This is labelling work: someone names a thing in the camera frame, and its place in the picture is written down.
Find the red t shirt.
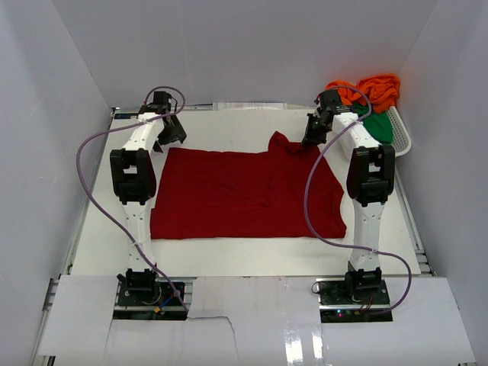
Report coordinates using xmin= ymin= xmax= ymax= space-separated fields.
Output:
xmin=150 ymin=132 xmax=347 ymax=239

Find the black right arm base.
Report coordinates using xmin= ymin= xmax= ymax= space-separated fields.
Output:
xmin=311 ymin=281 xmax=393 ymax=324

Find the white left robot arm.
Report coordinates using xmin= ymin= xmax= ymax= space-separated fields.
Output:
xmin=109 ymin=112 xmax=175 ymax=275

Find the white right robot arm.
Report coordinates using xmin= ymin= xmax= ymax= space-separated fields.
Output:
xmin=150 ymin=108 xmax=395 ymax=304

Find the black table label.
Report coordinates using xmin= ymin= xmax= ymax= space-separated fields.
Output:
xmin=113 ymin=113 xmax=138 ymax=120

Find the green t shirt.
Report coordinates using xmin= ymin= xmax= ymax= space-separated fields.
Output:
xmin=362 ymin=111 xmax=393 ymax=145

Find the orange t shirt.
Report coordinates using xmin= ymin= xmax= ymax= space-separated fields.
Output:
xmin=326 ymin=73 xmax=401 ymax=113

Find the white perforated plastic basket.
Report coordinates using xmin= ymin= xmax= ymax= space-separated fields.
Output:
xmin=387 ymin=106 xmax=412 ymax=156

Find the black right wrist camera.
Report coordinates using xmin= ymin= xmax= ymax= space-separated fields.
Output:
xmin=315 ymin=88 xmax=350 ymax=114

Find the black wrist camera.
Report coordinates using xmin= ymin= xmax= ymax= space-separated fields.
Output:
xmin=315 ymin=88 xmax=350 ymax=114
xmin=138 ymin=91 xmax=172 ymax=114

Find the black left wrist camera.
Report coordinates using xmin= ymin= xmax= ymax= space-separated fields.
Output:
xmin=138 ymin=91 xmax=172 ymax=114

